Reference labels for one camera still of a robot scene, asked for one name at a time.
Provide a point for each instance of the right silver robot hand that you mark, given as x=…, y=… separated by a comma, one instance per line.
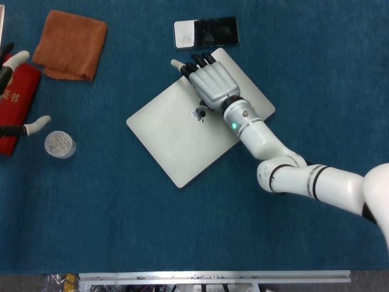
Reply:
x=212, y=82

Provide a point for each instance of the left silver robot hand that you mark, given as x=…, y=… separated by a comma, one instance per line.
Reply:
x=12, y=64

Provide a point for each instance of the silver laptop with apple logo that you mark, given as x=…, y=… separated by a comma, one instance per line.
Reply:
x=170, y=137

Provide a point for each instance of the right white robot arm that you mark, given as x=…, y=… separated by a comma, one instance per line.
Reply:
x=273, y=152

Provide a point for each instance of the red certificate book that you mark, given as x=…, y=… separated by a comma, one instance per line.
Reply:
x=21, y=91

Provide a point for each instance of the white flat box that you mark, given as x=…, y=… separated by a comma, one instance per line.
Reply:
x=2, y=24

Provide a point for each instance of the black smartphone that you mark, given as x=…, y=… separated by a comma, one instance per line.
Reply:
x=215, y=32

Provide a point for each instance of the orange folded cloth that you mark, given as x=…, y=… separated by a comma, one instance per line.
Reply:
x=70, y=42

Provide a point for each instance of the clear round plastic container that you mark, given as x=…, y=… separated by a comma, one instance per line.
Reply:
x=59, y=143

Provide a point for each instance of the teal felt table cover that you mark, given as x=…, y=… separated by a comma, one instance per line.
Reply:
x=91, y=213

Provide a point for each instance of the clear plastic bag yellow parts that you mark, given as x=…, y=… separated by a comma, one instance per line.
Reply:
x=60, y=283

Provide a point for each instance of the aluminium profile rail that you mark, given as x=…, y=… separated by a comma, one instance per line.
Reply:
x=212, y=276

